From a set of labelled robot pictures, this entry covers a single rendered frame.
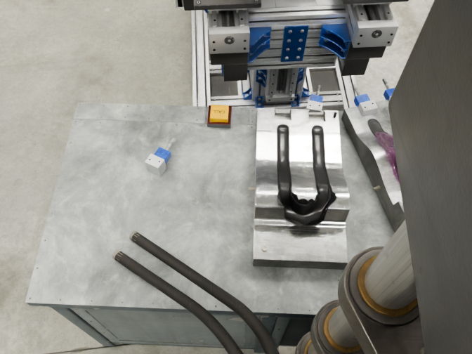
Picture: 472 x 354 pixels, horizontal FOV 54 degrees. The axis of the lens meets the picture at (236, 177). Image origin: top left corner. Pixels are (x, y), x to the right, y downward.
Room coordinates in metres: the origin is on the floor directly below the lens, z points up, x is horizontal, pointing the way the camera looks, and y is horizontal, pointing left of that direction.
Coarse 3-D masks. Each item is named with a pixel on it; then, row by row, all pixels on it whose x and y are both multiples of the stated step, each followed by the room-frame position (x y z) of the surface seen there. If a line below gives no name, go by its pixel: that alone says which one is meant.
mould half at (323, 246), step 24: (264, 120) 0.89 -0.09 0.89; (288, 120) 0.89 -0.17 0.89; (336, 120) 0.89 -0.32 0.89; (264, 144) 0.80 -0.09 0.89; (336, 144) 0.80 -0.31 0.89; (264, 168) 0.71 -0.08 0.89; (312, 168) 0.71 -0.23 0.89; (336, 168) 0.71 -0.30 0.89; (264, 192) 0.61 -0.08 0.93; (312, 192) 0.61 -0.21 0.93; (336, 192) 0.61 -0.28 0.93; (264, 216) 0.56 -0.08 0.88; (336, 216) 0.55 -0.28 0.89; (264, 240) 0.49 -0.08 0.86; (288, 240) 0.49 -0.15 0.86; (312, 240) 0.49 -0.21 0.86; (336, 240) 0.49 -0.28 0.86; (264, 264) 0.44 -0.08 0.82; (288, 264) 0.43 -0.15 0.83; (312, 264) 0.43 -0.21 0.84; (336, 264) 0.43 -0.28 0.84
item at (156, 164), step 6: (174, 138) 0.86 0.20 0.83; (162, 150) 0.81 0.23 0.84; (168, 150) 0.81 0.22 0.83; (150, 156) 0.78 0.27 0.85; (156, 156) 0.78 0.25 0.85; (162, 156) 0.78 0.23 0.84; (168, 156) 0.79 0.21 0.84; (150, 162) 0.75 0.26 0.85; (156, 162) 0.75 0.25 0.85; (162, 162) 0.75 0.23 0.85; (150, 168) 0.75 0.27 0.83; (156, 168) 0.74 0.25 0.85; (162, 168) 0.75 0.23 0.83; (156, 174) 0.74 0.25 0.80
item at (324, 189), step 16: (288, 128) 0.86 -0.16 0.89; (320, 128) 0.86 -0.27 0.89; (288, 144) 0.80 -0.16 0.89; (320, 144) 0.80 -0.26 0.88; (288, 160) 0.74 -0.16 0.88; (320, 160) 0.75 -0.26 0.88; (288, 176) 0.67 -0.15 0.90; (320, 176) 0.68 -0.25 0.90; (288, 192) 0.62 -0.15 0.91; (320, 192) 0.62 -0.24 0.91; (288, 208) 0.58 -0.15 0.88; (304, 208) 0.57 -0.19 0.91; (320, 208) 0.58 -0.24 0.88; (304, 224) 0.53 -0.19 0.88
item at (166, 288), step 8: (112, 256) 0.46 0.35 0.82; (120, 256) 0.46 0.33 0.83; (128, 256) 0.46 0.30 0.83; (128, 264) 0.43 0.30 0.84; (136, 264) 0.43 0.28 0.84; (136, 272) 0.41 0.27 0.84; (144, 272) 0.41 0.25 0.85; (152, 280) 0.38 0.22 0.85; (160, 280) 0.38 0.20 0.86; (160, 288) 0.36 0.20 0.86; (168, 288) 0.36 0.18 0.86; (176, 296) 0.33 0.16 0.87; (184, 296) 0.33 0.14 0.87; (184, 304) 0.31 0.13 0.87
